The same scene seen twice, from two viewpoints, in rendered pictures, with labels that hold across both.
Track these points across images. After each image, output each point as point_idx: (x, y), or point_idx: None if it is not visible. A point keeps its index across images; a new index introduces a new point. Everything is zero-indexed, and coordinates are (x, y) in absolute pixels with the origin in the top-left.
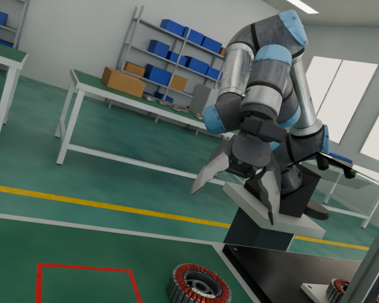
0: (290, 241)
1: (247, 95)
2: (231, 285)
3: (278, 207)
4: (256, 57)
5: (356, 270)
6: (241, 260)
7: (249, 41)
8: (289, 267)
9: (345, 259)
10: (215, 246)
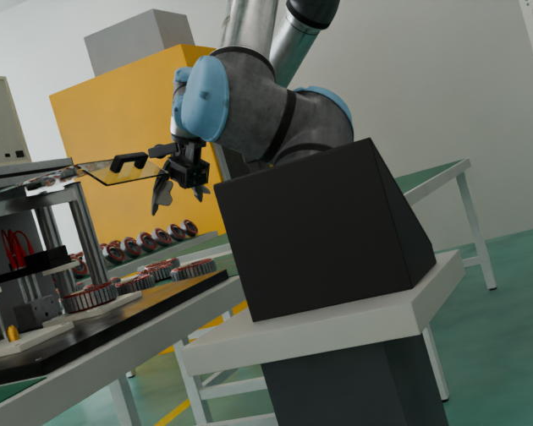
0: (271, 398)
1: None
2: None
3: (151, 202)
4: None
5: (88, 330)
6: (199, 275)
7: None
8: (164, 292)
9: (110, 346)
10: (238, 275)
